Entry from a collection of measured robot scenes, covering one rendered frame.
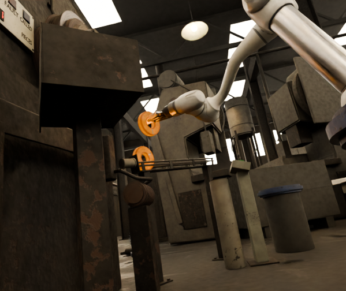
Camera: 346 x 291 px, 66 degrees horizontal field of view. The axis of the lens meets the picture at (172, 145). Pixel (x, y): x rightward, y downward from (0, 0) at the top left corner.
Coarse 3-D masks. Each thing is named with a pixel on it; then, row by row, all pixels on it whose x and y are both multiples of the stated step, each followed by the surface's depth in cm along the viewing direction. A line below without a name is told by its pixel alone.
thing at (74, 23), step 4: (68, 20) 118; (72, 20) 118; (76, 20) 123; (68, 24) 114; (72, 24) 118; (76, 24) 121; (80, 24) 124; (76, 28) 118; (80, 28) 121; (84, 28) 126
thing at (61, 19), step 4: (64, 12) 116; (68, 12) 120; (72, 12) 125; (56, 16) 117; (60, 16) 112; (64, 16) 115; (68, 16) 119; (72, 16) 124; (76, 16) 129; (52, 20) 114; (56, 20) 113; (60, 20) 110; (64, 20) 114; (80, 20) 133; (56, 24) 111; (60, 24) 110; (64, 24) 113
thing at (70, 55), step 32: (64, 32) 54; (96, 32) 58; (64, 64) 52; (96, 64) 55; (128, 64) 59; (64, 96) 56; (96, 96) 58; (128, 96) 60; (96, 128) 64; (96, 160) 61; (96, 192) 59; (96, 224) 57; (96, 256) 55; (96, 288) 53
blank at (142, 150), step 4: (136, 148) 162; (140, 148) 162; (144, 148) 165; (148, 148) 168; (136, 152) 159; (140, 152) 161; (144, 152) 164; (148, 152) 167; (140, 156) 160; (148, 156) 166; (152, 156) 168; (140, 160) 159; (148, 160) 165; (152, 160) 167; (140, 164) 158; (144, 164) 161; (140, 168) 159; (148, 168) 162
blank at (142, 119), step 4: (144, 112) 161; (148, 112) 164; (140, 116) 159; (144, 116) 160; (148, 116) 163; (140, 120) 158; (144, 120) 160; (140, 124) 158; (144, 124) 159; (152, 124) 166; (156, 124) 166; (140, 128) 159; (144, 128) 158; (148, 128) 160; (152, 128) 163; (156, 128) 165; (144, 132) 159; (148, 132) 159; (152, 132) 162; (156, 132) 164
